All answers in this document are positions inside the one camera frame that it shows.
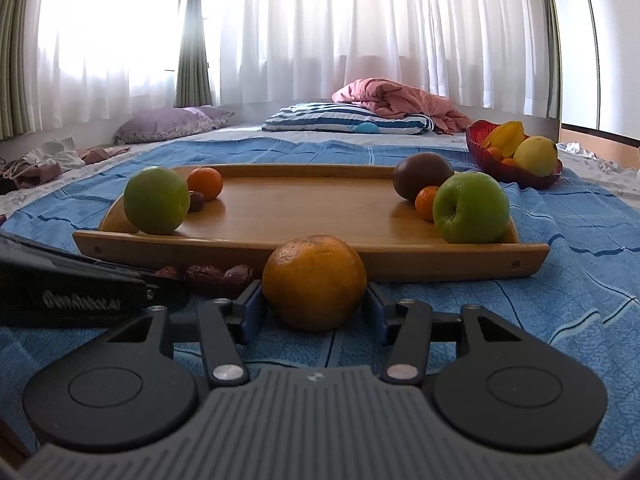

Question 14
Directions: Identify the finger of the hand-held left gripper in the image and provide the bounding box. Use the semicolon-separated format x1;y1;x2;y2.
144;275;192;311

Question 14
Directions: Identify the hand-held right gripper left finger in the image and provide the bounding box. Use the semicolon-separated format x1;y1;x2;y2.
106;279;265;390

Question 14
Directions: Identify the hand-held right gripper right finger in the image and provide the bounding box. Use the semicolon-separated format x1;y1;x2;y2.
366;281;525;387

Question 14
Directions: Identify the large orange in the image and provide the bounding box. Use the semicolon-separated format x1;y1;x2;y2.
261;235;368;332

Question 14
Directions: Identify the small green apple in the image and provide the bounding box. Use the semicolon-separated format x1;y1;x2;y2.
123;166;192;236

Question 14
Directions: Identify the small tangerine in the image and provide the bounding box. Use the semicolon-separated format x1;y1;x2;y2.
186;166;224;201
415;186;441;222

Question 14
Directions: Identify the wooden tray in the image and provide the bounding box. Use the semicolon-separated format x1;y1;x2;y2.
72;164;551;284

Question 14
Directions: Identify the large green apple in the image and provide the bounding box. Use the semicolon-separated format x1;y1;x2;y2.
432;171;511;244

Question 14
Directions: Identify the dark purple plum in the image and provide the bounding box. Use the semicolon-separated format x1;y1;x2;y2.
392;152;455;202

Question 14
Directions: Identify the pink cloth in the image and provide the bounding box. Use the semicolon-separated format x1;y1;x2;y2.
80;146;132;165

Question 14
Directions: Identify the purple pillow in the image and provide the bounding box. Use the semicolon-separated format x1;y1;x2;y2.
115;106;235;145

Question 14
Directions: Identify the red glass bowl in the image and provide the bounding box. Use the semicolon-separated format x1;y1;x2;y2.
466;120;563;190

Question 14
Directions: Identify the blue patterned bedsheet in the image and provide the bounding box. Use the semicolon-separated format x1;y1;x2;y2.
0;137;640;377

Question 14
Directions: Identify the blue white striped pillow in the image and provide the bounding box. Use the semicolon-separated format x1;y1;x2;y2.
262;102;435;136

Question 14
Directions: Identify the pink blanket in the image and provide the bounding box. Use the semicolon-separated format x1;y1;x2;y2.
332;78;474;135

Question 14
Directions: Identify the yellow star fruit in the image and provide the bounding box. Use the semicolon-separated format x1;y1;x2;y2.
484;121;529;159

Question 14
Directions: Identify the yellow pear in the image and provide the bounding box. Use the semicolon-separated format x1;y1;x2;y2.
514;136;559;178

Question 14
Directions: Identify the grey green curtain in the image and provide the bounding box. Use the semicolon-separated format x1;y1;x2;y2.
0;0;57;142
174;0;214;109

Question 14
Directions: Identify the white sheer curtain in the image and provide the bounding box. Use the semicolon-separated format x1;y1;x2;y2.
36;0;562;118

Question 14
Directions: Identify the white wardrobe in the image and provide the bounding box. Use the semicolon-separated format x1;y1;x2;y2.
547;0;640;162

